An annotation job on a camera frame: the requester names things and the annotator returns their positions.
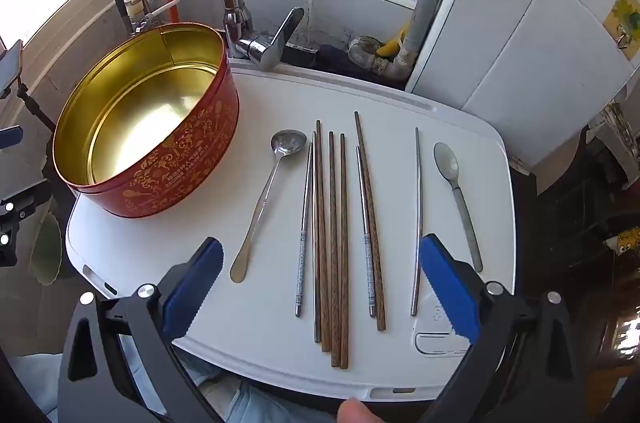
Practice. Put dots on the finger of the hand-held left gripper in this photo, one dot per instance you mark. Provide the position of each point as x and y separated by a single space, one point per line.
11 137
20 223

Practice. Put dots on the small metal spoon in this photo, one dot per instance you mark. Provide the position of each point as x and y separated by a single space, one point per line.
446 163

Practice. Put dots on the sunflower wall hook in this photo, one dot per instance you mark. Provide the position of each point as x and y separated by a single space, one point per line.
625 18

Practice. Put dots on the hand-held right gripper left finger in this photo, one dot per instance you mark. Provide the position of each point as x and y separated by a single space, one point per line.
195 283

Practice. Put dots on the yellow rubber glove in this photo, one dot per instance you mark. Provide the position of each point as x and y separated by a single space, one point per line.
392 45

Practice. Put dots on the red round tin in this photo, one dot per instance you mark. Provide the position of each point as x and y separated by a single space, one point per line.
165 173

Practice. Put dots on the plain metal chopstick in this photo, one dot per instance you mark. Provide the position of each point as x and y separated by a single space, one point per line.
316 293
420 203

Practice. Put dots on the white plastic board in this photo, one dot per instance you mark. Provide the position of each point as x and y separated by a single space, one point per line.
280 103

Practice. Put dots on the black phone on stand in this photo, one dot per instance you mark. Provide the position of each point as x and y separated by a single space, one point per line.
10 68

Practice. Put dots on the brown wooden chopstick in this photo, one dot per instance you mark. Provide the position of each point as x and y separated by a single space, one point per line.
344 253
369 223
333 253
322 228

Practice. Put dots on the person's leg in jeans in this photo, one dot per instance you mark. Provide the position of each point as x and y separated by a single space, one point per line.
250 403

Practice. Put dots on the steel spoon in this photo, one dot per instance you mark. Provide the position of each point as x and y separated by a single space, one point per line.
287 142

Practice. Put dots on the dark cloth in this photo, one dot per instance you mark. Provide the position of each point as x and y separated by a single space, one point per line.
330 58

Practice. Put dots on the person's right hand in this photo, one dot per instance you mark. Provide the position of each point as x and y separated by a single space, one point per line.
357 412

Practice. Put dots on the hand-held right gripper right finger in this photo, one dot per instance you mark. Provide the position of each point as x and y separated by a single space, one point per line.
450 283

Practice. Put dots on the green scalloped dish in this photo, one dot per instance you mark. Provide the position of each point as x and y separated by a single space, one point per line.
46 250

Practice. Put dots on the yellow cartoon cushion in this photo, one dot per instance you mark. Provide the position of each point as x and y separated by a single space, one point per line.
630 240

